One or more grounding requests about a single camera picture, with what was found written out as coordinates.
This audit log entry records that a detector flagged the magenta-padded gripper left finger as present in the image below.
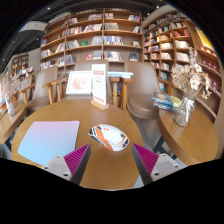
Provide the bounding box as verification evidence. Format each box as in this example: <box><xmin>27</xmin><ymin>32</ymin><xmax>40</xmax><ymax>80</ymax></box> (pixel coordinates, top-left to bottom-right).
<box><xmin>41</xmin><ymin>143</ymin><xmax>92</xmax><ymax>186</ymax></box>

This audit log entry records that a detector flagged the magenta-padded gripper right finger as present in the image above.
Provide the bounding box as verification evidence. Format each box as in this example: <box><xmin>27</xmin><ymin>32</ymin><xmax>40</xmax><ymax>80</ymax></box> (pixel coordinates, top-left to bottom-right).
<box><xmin>131</xmin><ymin>143</ymin><xmax>184</xmax><ymax>186</ymax></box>

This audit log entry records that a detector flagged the white orange patterned computer mouse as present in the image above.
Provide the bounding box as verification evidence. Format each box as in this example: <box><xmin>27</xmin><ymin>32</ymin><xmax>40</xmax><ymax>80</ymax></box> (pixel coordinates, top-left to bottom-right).
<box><xmin>87</xmin><ymin>123</ymin><xmax>130</xmax><ymax>152</ymax></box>

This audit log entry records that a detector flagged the pink blue gradient mouse pad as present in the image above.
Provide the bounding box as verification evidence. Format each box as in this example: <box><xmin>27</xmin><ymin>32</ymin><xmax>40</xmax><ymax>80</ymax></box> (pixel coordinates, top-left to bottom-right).
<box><xmin>17</xmin><ymin>120</ymin><xmax>81</xmax><ymax>166</ymax></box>

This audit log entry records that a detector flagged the round wooden side table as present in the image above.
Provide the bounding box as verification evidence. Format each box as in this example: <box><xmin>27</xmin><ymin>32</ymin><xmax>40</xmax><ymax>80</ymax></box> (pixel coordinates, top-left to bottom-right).
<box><xmin>0</xmin><ymin>102</ymin><xmax>28</xmax><ymax>145</ymax></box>
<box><xmin>157</xmin><ymin>107</ymin><xmax>220</xmax><ymax>167</ymax></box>

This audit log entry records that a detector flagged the stack of colourful books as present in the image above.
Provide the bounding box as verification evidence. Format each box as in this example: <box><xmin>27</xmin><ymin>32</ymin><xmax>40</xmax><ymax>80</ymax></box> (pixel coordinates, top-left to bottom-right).
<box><xmin>152</xmin><ymin>91</ymin><xmax>182</xmax><ymax>112</ymax></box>

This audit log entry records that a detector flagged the glass vase with beige flowers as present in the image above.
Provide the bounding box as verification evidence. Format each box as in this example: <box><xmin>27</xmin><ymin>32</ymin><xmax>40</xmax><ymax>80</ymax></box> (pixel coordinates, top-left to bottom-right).
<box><xmin>171</xmin><ymin>46</ymin><xmax>213</xmax><ymax>128</ymax></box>

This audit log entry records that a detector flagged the white framed floral picture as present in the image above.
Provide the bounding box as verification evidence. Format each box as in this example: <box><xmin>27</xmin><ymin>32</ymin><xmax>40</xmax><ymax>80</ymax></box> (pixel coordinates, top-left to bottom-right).
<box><xmin>65</xmin><ymin>70</ymin><xmax>93</xmax><ymax>96</ymax></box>

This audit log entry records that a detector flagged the white sign on wooden base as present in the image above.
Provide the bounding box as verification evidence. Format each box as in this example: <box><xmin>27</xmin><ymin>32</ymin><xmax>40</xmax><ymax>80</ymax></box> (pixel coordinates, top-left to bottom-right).
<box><xmin>90</xmin><ymin>63</ymin><xmax>110</xmax><ymax>111</ymax></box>

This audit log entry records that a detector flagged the glass vase with pink flowers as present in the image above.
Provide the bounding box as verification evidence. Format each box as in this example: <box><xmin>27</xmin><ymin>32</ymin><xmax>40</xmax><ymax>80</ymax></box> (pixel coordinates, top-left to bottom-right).
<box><xmin>1</xmin><ymin>73</ymin><xmax>22</xmax><ymax>118</ymax></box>

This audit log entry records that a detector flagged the stack of light blue books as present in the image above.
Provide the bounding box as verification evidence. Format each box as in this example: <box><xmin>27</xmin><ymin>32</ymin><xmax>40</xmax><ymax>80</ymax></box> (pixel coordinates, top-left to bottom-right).
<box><xmin>107</xmin><ymin>71</ymin><xmax>134</xmax><ymax>80</ymax></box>

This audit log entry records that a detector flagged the small distant wooden bookshelf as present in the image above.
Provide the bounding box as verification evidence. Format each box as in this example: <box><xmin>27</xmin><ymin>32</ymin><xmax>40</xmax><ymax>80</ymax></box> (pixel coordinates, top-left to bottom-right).
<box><xmin>9</xmin><ymin>53</ymin><xmax>30</xmax><ymax>76</ymax></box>

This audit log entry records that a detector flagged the large wooden bookshelf with books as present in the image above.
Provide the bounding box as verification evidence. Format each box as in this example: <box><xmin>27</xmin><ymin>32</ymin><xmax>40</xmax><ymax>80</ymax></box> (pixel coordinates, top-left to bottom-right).
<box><xmin>39</xmin><ymin>8</ymin><xmax>144</xmax><ymax>73</ymax></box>

